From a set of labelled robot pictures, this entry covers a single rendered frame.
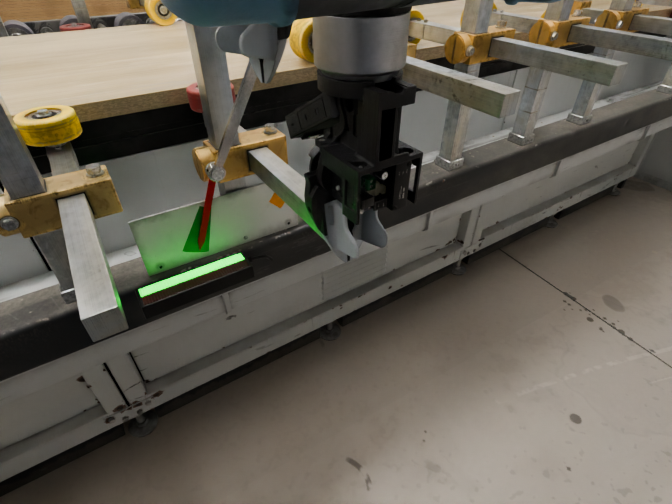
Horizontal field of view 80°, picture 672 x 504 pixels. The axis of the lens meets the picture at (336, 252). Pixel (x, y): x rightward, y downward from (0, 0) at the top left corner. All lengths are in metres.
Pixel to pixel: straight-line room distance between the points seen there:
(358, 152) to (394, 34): 0.09
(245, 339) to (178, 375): 0.20
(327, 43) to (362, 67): 0.03
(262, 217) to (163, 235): 0.16
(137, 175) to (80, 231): 0.34
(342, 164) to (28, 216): 0.40
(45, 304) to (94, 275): 0.27
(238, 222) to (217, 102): 0.19
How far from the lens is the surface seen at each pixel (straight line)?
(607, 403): 1.54
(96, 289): 0.43
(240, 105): 0.56
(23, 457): 1.29
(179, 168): 0.86
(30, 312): 0.71
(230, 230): 0.68
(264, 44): 0.48
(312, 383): 1.34
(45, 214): 0.61
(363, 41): 0.32
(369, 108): 0.33
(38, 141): 0.73
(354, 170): 0.34
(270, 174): 0.57
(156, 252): 0.66
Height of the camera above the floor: 1.11
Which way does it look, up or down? 38 degrees down
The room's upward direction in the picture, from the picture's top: straight up
